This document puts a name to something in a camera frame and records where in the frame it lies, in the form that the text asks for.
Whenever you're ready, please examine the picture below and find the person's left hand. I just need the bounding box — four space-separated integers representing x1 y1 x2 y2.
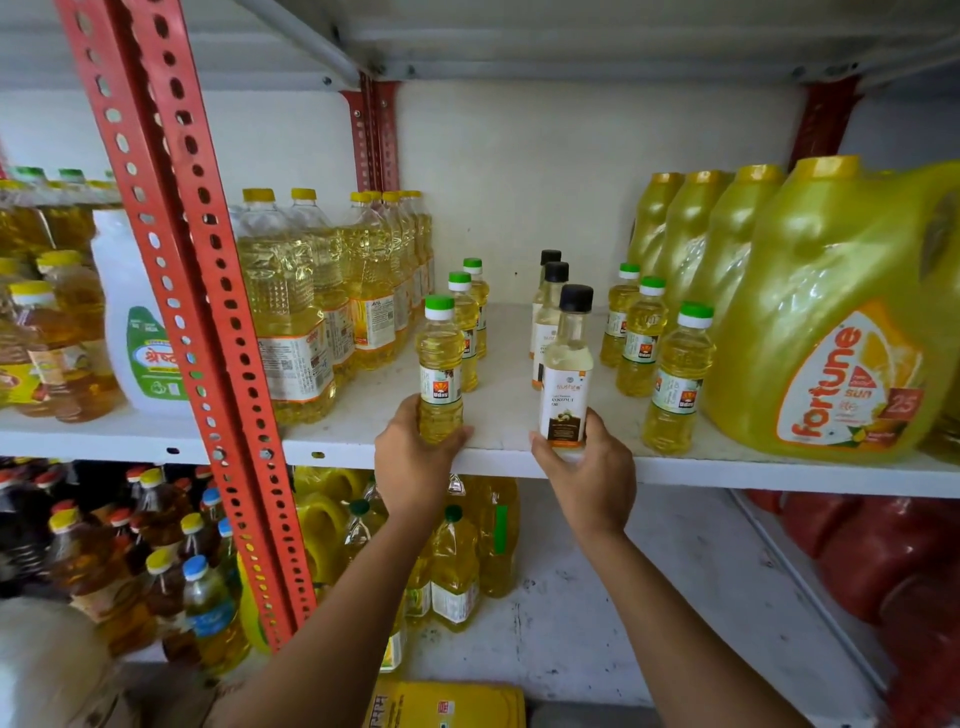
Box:
373 393 475 526

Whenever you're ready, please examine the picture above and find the person's right hand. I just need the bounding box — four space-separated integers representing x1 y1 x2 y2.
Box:
529 407 639 541

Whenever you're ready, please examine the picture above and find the black-capped clear oil bottle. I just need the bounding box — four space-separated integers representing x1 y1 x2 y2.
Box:
531 261 571 391
538 283 596 450
531 249 564 316

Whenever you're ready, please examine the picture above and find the small green-capped oil bottle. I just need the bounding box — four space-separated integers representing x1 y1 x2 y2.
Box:
600 262 642 369
642 302 717 456
615 276 669 399
447 270 481 394
462 257 491 360
414 294 466 445

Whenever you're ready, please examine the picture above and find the person's left forearm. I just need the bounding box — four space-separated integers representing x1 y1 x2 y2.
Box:
206 510 451 728

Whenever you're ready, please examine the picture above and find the person's right forearm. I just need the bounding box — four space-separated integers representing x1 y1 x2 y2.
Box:
581 525 815 728

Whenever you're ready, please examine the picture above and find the white metal shelf board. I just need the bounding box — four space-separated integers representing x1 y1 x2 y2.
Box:
0 405 211 466
232 0 960 87
281 302 960 500
390 480 894 728
0 0 361 93

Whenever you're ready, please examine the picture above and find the group of pale oil bottles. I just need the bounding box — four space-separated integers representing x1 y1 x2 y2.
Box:
341 472 522 674

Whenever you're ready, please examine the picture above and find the row of yellow-capped oil bottles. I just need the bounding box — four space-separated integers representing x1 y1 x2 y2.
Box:
228 187 438 429

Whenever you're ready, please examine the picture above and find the large yellow oil jug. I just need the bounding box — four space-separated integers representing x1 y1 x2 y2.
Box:
627 171 685 275
660 169 732 316
686 163 787 339
701 155 960 464

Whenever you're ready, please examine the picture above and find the yellow carton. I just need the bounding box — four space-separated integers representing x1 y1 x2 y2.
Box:
363 678 528 728

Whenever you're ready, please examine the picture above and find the red perforated rack upright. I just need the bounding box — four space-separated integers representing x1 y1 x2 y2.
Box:
361 72 402 193
787 75 862 172
54 0 320 654
339 90 374 195

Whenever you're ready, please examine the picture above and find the red oil jug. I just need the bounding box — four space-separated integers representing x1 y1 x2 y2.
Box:
877 577 960 728
817 495 960 627

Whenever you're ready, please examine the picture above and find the white jug with green label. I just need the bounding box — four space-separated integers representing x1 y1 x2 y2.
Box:
91 208 192 418

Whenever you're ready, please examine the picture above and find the group of dark oil bottles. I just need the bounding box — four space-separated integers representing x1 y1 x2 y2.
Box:
0 457 252 676

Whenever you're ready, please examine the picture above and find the group of amber oil bottles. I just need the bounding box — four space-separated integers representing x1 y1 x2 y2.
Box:
0 166 125 425

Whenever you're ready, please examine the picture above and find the white sack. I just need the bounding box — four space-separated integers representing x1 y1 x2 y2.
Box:
0 597 140 728

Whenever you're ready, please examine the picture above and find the yellow handled oil jug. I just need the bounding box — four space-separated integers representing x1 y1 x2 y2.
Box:
294 465 370 586

